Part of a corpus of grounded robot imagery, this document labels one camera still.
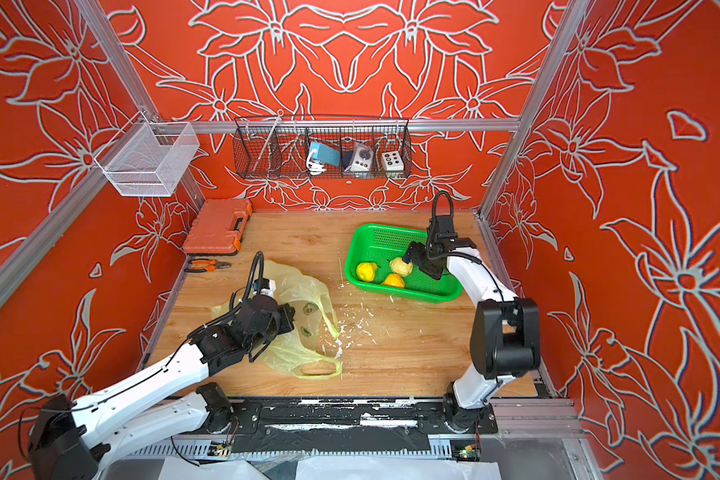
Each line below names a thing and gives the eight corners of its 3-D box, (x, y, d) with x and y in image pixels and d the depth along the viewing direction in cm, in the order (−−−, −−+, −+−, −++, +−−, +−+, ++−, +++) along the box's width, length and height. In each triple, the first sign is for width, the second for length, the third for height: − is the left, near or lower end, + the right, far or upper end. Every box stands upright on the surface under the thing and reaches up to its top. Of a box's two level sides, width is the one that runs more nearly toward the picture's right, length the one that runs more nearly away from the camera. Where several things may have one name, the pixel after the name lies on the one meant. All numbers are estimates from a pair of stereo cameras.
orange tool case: (188, 258, 108) (180, 247, 104) (211, 209, 125) (205, 198, 120) (238, 257, 108) (233, 247, 103) (254, 209, 125) (250, 198, 120)
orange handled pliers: (186, 272, 104) (184, 269, 103) (191, 262, 107) (188, 259, 106) (228, 272, 104) (226, 269, 103) (231, 262, 107) (229, 259, 106)
